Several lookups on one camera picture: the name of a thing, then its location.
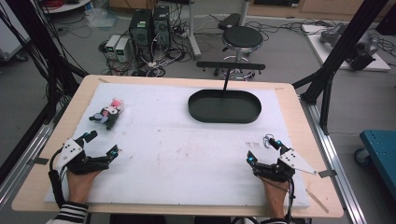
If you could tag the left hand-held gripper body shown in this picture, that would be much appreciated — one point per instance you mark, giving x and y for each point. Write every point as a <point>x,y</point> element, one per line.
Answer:
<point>90,163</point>

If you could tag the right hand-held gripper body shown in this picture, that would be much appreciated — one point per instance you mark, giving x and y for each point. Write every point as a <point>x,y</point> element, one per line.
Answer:
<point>277,172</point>

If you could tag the black and pink plush toy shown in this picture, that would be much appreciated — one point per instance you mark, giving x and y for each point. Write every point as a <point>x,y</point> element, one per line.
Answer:
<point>109,114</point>

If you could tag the black oval tray hanger stand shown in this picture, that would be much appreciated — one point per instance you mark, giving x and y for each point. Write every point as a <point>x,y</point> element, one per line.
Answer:
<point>224,109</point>

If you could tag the person's right hand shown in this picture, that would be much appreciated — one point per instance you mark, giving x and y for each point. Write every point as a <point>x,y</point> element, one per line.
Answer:
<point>277,193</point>

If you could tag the person's left hand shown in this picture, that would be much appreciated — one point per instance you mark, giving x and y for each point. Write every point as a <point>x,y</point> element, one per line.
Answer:
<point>79,186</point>

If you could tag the thin wooden stick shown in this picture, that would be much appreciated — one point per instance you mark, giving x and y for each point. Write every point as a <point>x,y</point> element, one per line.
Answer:
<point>317,201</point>

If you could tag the black tape piece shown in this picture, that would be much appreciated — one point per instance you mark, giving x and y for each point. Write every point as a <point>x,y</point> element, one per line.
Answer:
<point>327,173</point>
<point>39,161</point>

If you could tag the white foam mat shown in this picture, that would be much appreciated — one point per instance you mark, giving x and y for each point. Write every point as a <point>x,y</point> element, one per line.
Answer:
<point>174,161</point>

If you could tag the white power supply box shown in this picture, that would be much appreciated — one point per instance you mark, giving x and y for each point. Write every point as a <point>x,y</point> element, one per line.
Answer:
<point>112,45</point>
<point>122,49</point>

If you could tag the white board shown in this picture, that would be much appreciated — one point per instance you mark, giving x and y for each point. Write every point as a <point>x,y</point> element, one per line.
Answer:
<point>323,53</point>

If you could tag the blue cart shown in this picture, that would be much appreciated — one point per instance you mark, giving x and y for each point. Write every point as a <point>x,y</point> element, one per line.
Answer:
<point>381,155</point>

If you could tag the black round stool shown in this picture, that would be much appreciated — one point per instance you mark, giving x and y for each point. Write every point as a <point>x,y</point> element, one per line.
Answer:
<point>243,37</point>

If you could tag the black computer tower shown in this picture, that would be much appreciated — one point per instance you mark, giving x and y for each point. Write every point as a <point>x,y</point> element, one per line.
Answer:
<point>140,31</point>
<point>162,26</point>

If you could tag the clear plastic bag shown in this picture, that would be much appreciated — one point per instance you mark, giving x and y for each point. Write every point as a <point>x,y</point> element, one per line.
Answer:
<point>101,17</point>

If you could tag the white cabinet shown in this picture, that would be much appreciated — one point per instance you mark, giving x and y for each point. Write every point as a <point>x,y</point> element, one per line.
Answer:
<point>11,37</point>

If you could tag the grey machine part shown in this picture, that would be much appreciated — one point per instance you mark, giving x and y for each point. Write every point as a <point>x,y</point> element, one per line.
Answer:
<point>358,46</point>

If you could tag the white round table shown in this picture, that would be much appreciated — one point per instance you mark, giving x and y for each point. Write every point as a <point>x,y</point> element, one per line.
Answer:
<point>67,6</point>

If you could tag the aluminium rail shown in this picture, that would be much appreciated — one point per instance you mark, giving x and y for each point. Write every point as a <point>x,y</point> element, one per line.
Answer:
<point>21,174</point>
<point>336,161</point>

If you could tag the black metal frame post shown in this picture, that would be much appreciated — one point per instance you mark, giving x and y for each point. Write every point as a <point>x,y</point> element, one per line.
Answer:
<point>339,53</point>
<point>46,53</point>

